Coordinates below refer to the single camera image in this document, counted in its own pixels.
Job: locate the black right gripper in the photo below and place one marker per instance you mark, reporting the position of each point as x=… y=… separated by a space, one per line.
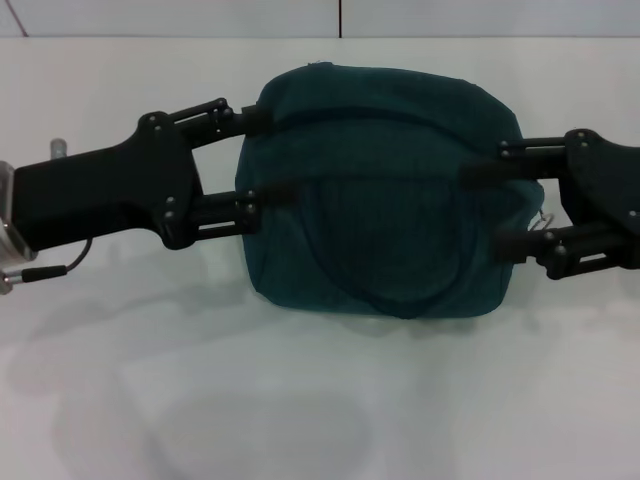
x=605 y=180

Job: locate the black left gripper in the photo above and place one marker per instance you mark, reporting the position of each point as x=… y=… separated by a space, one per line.
x=110 y=190

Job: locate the dark teal insulated lunch bag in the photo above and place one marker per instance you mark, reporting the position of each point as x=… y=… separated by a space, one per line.
x=390 y=240

